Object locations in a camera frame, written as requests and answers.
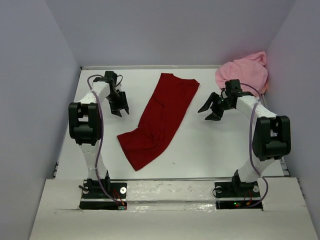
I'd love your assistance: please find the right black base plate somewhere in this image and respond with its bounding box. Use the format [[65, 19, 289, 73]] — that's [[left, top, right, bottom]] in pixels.
[[212, 181, 263, 210]]

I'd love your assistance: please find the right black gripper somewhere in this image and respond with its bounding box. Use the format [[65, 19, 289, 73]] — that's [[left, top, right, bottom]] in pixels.
[[198, 91, 234, 121]]

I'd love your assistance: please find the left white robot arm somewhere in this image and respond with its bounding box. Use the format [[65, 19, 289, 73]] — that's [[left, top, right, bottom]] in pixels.
[[68, 71, 129, 203]]

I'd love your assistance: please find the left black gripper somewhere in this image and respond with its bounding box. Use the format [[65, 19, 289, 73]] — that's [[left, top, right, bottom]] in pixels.
[[105, 90, 129, 117]]

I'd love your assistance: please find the pink t shirt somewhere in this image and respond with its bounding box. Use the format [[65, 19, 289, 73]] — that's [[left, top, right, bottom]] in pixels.
[[215, 51, 268, 96]]

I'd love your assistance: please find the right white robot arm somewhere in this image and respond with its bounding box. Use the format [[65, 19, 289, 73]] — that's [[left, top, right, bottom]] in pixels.
[[198, 79, 291, 199]]

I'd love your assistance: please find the metal rail at front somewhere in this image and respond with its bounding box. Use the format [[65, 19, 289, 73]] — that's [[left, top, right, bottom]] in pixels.
[[82, 176, 236, 182]]

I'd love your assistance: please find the red t shirt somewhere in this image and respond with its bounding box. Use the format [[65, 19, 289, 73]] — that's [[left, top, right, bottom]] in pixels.
[[117, 73, 200, 171]]

